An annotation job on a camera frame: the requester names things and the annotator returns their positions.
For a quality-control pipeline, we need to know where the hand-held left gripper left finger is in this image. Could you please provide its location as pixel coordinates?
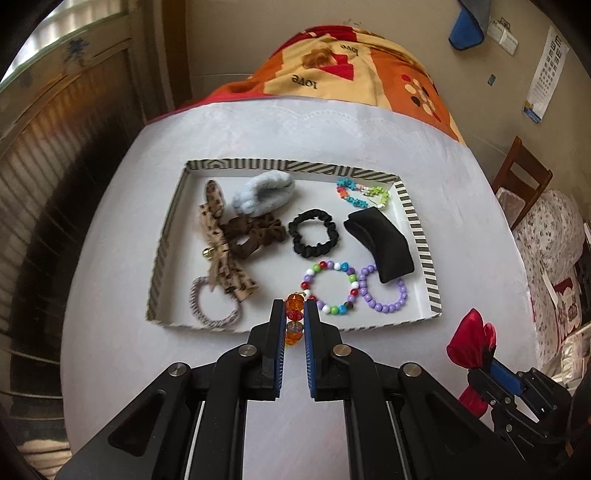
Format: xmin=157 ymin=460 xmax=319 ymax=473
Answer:
xmin=55 ymin=299 xmax=286 ymax=480

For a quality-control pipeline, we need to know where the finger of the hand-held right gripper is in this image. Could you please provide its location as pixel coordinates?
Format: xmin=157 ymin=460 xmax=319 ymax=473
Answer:
xmin=488 ymin=359 xmax=526 ymax=397
xmin=466 ymin=368 xmax=500 ymax=408

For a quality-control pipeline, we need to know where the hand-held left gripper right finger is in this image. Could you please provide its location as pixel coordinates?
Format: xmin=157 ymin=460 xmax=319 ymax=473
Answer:
xmin=303 ymin=299 xmax=550 ymax=480

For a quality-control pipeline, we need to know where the red fabric bow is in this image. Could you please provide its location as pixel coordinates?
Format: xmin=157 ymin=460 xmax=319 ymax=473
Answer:
xmin=446 ymin=308 xmax=499 ymax=419

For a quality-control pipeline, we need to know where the orange bead bracelet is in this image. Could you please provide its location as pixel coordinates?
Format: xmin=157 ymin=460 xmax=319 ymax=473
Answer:
xmin=285 ymin=292 xmax=306 ymax=347

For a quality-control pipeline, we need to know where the multicoloured round bead bracelet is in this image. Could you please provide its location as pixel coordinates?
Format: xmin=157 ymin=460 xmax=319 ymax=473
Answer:
xmin=300 ymin=260 xmax=359 ymax=318

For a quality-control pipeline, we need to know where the black scrunchie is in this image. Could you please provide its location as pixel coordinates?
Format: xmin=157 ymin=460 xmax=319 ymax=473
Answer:
xmin=287 ymin=208 xmax=343 ymax=258

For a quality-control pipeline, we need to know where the brown scrunchie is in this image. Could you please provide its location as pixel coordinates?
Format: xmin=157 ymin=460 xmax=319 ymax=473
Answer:
xmin=221 ymin=213 xmax=285 ymax=259

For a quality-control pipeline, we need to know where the leopard print bow with bell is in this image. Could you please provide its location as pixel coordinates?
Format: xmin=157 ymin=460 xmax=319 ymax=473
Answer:
xmin=198 ymin=179 xmax=260 ymax=302

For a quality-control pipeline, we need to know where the black foam hair piece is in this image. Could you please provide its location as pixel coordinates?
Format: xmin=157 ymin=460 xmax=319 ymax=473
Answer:
xmin=344 ymin=207 xmax=415 ymax=284

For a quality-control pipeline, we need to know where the striped cardboard tray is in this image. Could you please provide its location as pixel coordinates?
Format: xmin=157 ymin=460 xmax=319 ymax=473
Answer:
xmin=146 ymin=158 xmax=443 ymax=332

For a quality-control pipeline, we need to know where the colourful flower bead bracelet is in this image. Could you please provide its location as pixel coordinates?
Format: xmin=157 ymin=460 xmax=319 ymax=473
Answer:
xmin=335 ymin=178 xmax=391 ymax=211

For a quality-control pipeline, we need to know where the light blue fluffy hair clip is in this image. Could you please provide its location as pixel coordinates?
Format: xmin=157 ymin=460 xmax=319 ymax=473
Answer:
xmin=230 ymin=170 xmax=297 ymax=216

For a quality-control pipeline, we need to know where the floral bedding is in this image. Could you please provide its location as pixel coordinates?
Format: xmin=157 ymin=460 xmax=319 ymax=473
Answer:
xmin=512 ymin=188 xmax=591 ymax=386

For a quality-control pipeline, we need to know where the white tablecloth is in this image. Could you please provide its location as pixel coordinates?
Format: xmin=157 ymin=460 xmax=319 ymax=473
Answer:
xmin=59 ymin=98 xmax=540 ymax=480

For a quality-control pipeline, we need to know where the wooden chair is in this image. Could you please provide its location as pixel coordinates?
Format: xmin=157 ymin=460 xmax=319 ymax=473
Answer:
xmin=491 ymin=136 xmax=553 ymax=232

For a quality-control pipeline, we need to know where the orange printed blanket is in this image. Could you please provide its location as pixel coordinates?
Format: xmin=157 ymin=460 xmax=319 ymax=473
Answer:
xmin=147 ymin=25 xmax=468 ymax=145

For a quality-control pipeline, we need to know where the brown slatted door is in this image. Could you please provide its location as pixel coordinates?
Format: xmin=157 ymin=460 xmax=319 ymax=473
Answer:
xmin=0 ymin=37 xmax=148 ymax=457

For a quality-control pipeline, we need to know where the grey spiral hair tie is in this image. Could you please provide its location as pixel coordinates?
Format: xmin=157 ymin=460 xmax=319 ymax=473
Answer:
xmin=189 ymin=274 xmax=242 ymax=330

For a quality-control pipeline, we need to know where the purple bead bracelet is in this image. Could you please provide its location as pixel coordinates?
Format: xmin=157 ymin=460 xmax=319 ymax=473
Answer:
xmin=359 ymin=263 xmax=410 ymax=315

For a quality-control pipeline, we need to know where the white wall calendar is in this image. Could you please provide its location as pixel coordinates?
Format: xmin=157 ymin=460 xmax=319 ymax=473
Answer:
xmin=522 ymin=25 xmax=567 ymax=124

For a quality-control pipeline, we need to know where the white wall switch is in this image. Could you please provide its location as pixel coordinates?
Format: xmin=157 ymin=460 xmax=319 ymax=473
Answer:
xmin=488 ymin=17 xmax=519 ymax=52

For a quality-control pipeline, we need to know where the blue and grey wall hanging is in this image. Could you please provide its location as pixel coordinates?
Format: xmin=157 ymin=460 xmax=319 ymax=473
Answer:
xmin=448 ymin=0 xmax=493 ymax=51

